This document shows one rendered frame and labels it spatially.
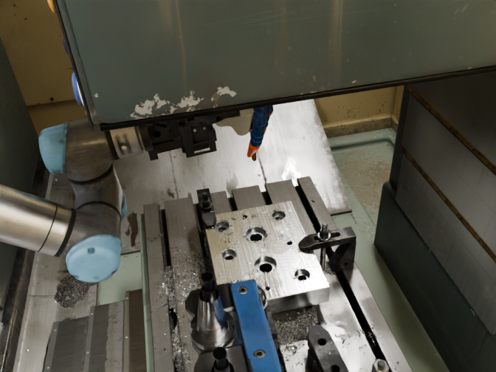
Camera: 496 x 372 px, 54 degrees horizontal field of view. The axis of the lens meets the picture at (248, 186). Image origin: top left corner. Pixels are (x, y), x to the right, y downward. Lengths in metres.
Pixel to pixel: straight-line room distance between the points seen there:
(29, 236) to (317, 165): 1.29
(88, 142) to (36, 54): 1.11
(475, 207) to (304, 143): 0.94
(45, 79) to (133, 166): 0.44
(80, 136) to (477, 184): 0.74
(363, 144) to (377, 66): 1.71
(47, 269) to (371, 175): 1.25
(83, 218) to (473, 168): 0.73
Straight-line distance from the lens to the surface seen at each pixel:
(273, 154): 1.84
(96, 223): 0.75
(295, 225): 1.17
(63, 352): 1.40
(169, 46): 0.42
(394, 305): 1.51
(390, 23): 0.46
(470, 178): 1.07
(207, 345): 0.68
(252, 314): 0.70
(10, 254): 1.53
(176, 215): 1.37
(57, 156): 0.80
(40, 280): 1.65
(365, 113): 2.20
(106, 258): 0.73
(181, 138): 0.81
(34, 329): 1.53
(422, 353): 1.44
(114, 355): 1.32
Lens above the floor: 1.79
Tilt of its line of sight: 38 degrees down
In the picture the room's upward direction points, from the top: 4 degrees counter-clockwise
